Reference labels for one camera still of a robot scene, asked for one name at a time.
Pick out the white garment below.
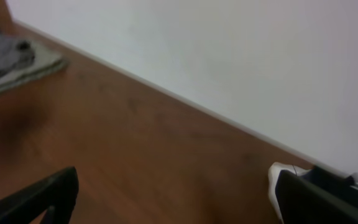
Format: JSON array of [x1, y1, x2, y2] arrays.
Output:
[[267, 161, 358, 224]]

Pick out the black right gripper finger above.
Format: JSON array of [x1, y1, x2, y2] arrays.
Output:
[[0, 167, 79, 224]]

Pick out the black garment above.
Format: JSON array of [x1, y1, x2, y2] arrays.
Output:
[[275, 166, 358, 224]]

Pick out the khaki folded shorts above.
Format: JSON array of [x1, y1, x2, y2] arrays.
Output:
[[0, 39, 69, 93]]

